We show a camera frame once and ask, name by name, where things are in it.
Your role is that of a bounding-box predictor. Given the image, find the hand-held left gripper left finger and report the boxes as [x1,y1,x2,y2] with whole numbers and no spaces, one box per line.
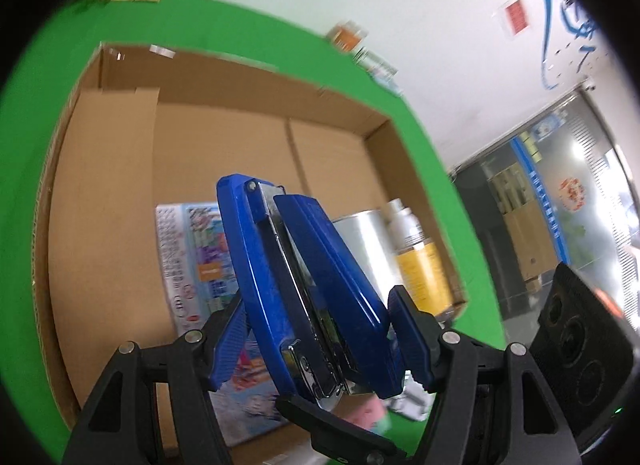
[61,294,258,465]

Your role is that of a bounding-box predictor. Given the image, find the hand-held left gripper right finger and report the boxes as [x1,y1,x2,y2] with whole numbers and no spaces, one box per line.
[276,286,583,465]

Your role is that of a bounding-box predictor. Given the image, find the colourful board game box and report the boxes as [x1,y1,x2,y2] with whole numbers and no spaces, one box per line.
[155,202,296,448]

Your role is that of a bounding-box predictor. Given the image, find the blue stapler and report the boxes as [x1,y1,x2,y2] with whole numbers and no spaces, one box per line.
[216,174,407,410]

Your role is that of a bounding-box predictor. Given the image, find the large cardboard box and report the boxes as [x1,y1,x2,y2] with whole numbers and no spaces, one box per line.
[32,42,471,465]

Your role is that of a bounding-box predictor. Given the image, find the white green packet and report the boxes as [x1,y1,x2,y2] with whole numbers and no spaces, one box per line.
[387,375,436,421]

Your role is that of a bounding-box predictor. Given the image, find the yellow label spray can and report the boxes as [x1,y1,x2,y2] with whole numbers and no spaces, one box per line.
[386,198,456,320]

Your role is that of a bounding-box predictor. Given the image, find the pink packet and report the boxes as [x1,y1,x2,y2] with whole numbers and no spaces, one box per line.
[345,392,388,433]

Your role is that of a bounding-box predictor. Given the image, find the silver tin can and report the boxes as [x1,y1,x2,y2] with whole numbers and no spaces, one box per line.
[331,210,403,298]

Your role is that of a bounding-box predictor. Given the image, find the stacked cardboard boxes behind glass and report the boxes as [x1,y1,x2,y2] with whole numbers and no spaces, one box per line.
[492,165,563,293]

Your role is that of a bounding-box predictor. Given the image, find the glass door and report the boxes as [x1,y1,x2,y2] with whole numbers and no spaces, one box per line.
[447,87,640,336]

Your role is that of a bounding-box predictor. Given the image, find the small blue white item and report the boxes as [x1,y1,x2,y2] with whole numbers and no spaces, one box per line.
[370,70,402,96]

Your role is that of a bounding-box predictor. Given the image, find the green table cover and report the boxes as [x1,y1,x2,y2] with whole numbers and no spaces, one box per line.
[0,0,506,465]

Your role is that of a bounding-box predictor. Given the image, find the small orange box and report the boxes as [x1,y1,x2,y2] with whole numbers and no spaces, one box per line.
[326,20,369,54]

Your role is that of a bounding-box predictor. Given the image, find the red wall sign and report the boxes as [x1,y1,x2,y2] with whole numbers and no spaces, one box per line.
[492,0,535,40]

